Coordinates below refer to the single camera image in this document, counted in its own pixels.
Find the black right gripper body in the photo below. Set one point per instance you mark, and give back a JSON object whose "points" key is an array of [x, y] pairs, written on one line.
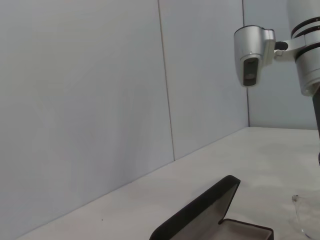
{"points": [[317, 112]]}

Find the clear plastic glasses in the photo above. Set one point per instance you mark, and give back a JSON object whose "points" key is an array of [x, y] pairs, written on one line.
{"points": [[300, 215]]}

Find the black glasses case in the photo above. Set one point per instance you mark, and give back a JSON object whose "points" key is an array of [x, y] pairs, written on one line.
{"points": [[200, 212]]}

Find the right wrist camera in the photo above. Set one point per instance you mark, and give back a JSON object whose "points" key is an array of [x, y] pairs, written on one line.
{"points": [[250, 45]]}

